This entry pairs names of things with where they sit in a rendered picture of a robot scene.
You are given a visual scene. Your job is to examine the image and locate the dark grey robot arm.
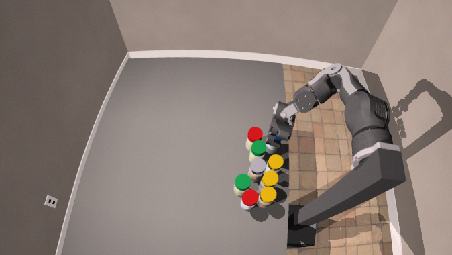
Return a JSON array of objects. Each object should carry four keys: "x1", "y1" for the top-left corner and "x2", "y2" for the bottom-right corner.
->
[{"x1": 273, "y1": 63, "x2": 400, "y2": 171}]

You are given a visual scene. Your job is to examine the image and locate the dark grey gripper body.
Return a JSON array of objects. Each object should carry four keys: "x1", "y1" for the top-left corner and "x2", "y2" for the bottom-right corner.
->
[{"x1": 270, "y1": 114, "x2": 296, "y2": 141}]

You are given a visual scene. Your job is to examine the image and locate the red-capped bottle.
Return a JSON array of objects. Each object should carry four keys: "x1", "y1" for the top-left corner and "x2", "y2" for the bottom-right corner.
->
[
  {"x1": 240, "y1": 189, "x2": 259, "y2": 211},
  {"x1": 246, "y1": 127, "x2": 263, "y2": 152}
]

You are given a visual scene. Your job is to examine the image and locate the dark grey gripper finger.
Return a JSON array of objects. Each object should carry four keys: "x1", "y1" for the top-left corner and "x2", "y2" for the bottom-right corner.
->
[{"x1": 266, "y1": 126, "x2": 281, "y2": 148}]

